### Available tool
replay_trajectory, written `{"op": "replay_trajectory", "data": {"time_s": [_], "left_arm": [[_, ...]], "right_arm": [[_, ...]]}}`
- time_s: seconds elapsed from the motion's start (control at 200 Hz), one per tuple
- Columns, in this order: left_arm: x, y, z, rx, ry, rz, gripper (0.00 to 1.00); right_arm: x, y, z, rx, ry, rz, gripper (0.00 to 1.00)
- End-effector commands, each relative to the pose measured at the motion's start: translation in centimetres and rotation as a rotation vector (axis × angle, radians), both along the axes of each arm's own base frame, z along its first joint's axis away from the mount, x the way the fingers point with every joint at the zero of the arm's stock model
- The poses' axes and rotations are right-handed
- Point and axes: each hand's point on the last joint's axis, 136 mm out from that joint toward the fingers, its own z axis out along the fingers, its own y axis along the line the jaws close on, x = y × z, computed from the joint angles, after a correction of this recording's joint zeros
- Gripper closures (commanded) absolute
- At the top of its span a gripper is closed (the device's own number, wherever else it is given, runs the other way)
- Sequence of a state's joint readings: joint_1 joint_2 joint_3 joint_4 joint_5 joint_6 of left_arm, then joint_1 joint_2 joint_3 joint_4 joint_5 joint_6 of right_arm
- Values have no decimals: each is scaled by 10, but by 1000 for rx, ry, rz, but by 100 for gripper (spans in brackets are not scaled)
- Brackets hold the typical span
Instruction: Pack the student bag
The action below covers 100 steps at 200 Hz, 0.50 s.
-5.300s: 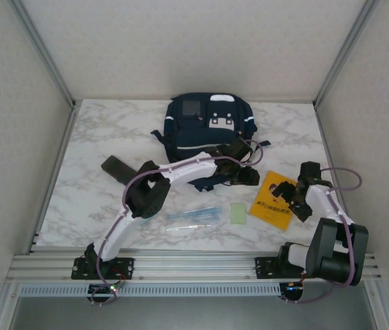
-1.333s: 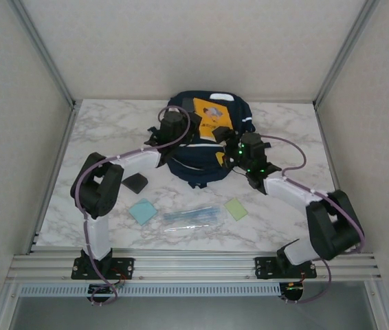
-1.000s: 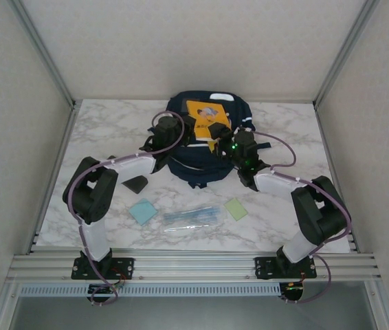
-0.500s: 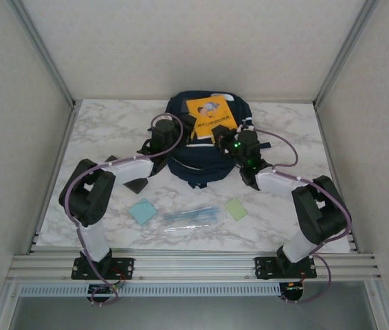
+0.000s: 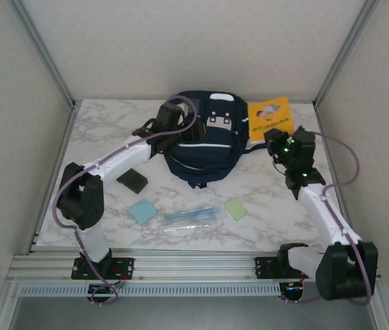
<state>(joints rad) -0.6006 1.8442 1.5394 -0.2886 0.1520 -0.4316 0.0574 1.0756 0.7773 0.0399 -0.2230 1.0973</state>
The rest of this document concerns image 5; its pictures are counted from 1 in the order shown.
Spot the navy blue backpack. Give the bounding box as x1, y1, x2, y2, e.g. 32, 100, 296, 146
162, 90, 267, 189

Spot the yellow picture book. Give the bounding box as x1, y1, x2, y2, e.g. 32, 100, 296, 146
247, 96, 295, 145

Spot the black rectangular case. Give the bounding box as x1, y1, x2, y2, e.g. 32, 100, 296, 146
115, 168, 149, 193

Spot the green sticky note pad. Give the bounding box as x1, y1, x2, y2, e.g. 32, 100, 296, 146
223, 197, 249, 221

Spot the clear bag of pens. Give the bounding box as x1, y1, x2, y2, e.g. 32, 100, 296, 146
162, 205, 223, 234

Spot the blue sticky note pad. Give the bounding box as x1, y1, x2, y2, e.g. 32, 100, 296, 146
128, 198, 157, 226

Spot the black controller board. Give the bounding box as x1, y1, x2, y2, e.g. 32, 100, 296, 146
87, 283, 118, 297
281, 281, 306, 300

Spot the aluminium side rail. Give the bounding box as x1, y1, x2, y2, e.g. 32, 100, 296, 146
313, 101, 357, 247
25, 101, 79, 256

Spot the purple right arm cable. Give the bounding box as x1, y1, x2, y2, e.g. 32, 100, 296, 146
280, 132, 376, 306

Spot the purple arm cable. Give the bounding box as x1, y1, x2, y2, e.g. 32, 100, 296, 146
52, 95, 201, 307
280, 132, 376, 306

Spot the aluminium corner post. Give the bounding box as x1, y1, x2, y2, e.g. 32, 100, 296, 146
313, 0, 381, 108
7, 0, 78, 108

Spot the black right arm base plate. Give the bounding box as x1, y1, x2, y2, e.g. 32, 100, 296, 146
254, 256, 314, 280

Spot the aluminium cross rail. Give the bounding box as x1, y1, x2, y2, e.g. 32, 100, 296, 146
7, 252, 383, 285

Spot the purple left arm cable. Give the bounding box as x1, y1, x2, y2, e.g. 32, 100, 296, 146
52, 95, 201, 307

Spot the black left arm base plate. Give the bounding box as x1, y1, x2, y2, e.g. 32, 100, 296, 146
71, 256, 136, 280

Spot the grey slotted cable duct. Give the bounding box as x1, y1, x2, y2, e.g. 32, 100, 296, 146
18, 283, 282, 297

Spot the aluminium frame leg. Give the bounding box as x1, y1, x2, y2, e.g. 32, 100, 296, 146
366, 280, 389, 330
0, 282, 22, 330

